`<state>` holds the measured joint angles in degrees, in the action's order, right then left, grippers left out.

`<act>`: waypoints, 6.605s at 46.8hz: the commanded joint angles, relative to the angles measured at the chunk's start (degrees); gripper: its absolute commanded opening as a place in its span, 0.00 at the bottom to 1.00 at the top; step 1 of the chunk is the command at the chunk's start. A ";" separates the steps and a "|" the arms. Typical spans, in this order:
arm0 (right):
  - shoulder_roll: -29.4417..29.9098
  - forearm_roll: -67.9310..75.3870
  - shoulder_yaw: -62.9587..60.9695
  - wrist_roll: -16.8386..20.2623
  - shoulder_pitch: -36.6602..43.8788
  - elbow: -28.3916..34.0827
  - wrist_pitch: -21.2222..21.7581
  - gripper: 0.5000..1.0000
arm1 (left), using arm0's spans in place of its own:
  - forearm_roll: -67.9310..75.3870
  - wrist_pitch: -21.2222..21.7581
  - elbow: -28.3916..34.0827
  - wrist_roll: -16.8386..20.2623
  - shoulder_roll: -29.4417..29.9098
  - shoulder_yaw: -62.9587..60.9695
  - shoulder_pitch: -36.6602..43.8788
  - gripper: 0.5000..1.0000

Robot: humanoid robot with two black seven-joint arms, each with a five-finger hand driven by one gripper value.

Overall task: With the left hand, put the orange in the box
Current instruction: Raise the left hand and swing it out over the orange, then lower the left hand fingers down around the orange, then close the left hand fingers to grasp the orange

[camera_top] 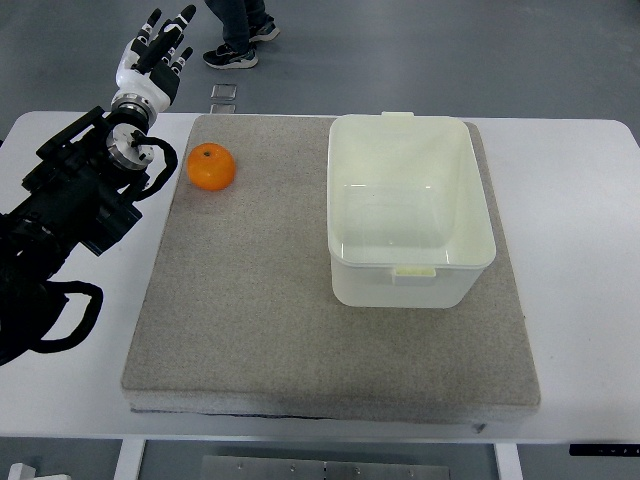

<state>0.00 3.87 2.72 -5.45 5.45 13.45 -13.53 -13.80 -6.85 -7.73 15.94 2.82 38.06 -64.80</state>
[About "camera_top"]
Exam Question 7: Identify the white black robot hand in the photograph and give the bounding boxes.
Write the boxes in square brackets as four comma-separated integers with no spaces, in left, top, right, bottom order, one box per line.
[111,4,196,126]

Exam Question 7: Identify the orange fruit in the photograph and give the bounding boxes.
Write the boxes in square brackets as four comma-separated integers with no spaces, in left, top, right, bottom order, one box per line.
[186,143,236,191]

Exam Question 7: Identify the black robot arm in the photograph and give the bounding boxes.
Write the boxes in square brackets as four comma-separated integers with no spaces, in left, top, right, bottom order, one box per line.
[1,100,178,364]

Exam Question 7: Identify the white plastic box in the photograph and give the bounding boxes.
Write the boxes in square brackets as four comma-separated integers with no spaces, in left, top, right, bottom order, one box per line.
[326,112,496,309]

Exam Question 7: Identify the upper floor socket plate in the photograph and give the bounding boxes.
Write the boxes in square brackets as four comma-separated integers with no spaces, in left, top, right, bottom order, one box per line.
[211,83,237,102]

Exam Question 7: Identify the floor socket plate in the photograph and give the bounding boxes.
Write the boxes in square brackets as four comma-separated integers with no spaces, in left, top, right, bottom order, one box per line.
[209,103,236,114]
[211,83,237,102]

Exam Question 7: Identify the lower floor socket plate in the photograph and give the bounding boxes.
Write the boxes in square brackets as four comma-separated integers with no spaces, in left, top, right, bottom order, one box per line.
[209,103,236,114]

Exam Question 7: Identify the black sneaker near table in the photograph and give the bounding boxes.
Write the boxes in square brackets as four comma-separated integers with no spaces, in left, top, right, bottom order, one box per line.
[203,44,258,70]

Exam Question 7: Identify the person's dark trouser legs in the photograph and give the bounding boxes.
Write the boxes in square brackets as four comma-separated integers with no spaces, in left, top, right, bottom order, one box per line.
[205,0,268,53]

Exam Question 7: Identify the black sneaker farther back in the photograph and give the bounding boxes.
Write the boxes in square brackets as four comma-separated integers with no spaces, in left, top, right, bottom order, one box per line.
[249,15,280,43]

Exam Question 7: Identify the grey foam mat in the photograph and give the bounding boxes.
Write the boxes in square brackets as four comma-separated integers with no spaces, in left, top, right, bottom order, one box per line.
[121,115,541,423]

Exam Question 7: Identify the white block lower left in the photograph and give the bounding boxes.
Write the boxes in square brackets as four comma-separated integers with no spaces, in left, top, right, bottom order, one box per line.
[7,463,36,480]

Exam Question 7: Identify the black table control panel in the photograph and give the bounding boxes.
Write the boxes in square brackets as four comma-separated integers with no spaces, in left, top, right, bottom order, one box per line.
[569,443,640,458]

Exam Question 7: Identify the grey metal base plate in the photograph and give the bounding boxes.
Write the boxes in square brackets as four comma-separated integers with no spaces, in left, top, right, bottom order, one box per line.
[200,455,451,480]

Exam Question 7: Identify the white table frame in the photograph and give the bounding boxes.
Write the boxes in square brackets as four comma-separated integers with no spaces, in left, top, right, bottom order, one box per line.
[113,440,524,479]

